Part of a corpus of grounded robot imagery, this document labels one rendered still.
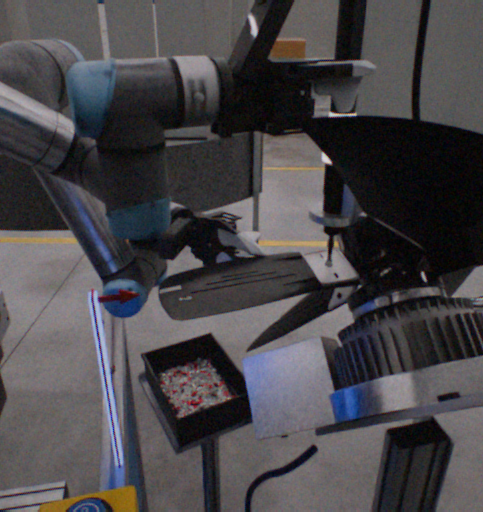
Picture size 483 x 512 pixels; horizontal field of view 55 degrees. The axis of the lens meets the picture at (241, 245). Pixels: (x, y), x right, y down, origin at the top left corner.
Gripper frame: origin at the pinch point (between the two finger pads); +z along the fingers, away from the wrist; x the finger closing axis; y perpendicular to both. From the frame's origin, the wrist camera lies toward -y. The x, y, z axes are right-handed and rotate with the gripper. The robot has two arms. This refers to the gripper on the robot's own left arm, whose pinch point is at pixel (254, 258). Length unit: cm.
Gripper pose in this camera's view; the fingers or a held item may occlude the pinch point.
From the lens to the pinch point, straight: 75.7
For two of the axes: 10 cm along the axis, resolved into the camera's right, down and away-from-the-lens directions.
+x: -0.7, 9.3, 3.6
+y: 6.3, -2.4, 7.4
